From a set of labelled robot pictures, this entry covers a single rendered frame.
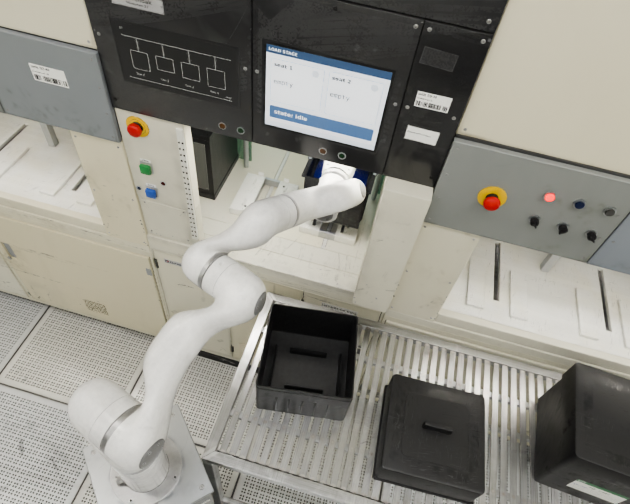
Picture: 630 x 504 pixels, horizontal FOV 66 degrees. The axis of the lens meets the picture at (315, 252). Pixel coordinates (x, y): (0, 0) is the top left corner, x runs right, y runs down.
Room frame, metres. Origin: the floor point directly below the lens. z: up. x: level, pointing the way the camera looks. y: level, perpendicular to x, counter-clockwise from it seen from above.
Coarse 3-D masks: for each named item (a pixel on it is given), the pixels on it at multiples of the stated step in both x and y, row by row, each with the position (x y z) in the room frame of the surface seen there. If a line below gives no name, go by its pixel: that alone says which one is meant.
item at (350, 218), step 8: (312, 160) 1.28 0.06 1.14; (304, 168) 1.23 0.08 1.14; (312, 168) 1.29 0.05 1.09; (304, 176) 1.19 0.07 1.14; (312, 176) 1.26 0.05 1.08; (368, 176) 1.31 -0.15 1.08; (304, 184) 1.19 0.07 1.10; (312, 184) 1.19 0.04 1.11; (368, 184) 1.20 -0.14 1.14; (368, 192) 1.16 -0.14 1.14; (352, 208) 1.17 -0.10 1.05; (360, 208) 1.16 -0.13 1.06; (344, 216) 1.17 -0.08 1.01; (352, 216) 1.16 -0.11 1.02; (360, 216) 1.16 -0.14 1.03; (312, 224) 1.18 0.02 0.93; (344, 224) 1.16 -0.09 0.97; (352, 224) 1.16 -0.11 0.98
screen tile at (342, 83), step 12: (336, 84) 0.98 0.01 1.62; (348, 84) 0.97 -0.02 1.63; (360, 84) 0.97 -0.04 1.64; (360, 96) 0.97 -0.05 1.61; (372, 96) 0.96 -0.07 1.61; (336, 108) 0.97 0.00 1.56; (348, 108) 0.97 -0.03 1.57; (360, 108) 0.97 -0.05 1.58; (372, 108) 0.96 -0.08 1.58; (360, 120) 0.97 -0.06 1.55; (372, 120) 0.96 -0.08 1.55
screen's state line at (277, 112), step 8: (272, 112) 1.00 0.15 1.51; (280, 112) 0.99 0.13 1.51; (288, 112) 0.99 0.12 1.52; (296, 112) 0.99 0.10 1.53; (288, 120) 0.99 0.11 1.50; (296, 120) 0.99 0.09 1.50; (304, 120) 0.98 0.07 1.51; (312, 120) 0.98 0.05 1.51; (320, 120) 0.98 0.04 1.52; (328, 120) 0.98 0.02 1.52; (320, 128) 0.98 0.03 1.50; (328, 128) 0.98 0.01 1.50; (336, 128) 0.97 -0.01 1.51; (344, 128) 0.97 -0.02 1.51; (352, 128) 0.97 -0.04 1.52; (360, 128) 0.97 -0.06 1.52; (352, 136) 0.97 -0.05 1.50; (360, 136) 0.97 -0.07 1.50; (368, 136) 0.96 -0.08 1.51
